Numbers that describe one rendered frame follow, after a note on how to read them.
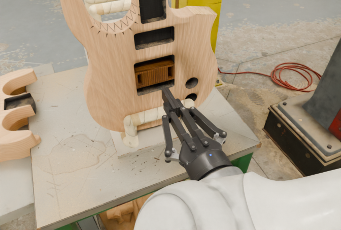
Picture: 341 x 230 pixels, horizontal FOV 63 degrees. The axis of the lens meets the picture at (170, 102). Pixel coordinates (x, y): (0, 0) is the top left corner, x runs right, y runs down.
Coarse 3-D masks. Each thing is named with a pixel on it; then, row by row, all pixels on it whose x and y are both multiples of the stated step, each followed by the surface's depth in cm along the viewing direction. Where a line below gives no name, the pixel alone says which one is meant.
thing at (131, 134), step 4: (124, 124) 71; (128, 128) 71; (132, 128) 71; (136, 128) 73; (128, 132) 72; (132, 132) 72; (136, 132) 73; (128, 136) 73; (132, 136) 73; (136, 136) 74; (128, 140) 75; (132, 140) 74; (136, 140) 75; (132, 144) 76; (136, 144) 76; (132, 148) 77
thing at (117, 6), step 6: (120, 0) 83; (126, 0) 83; (90, 6) 81; (96, 6) 81; (102, 6) 81; (108, 6) 81; (114, 6) 82; (120, 6) 82; (126, 6) 83; (90, 12) 81; (96, 12) 81; (102, 12) 82; (108, 12) 82; (114, 12) 83
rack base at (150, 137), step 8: (152, 128) 82; (160, 128) 82; (200, 128) 82; (112, 136) 80; (120, 136) 80; (144, 136) 80; (152, 136) 80; (160, 136) 80; (176, 136) 80; (120, 144) 78; (144, 144) 78; (152, 144) 78; (160, 144) 79; (120, 152) 76; (128, 152) 76; (136, 152) 77
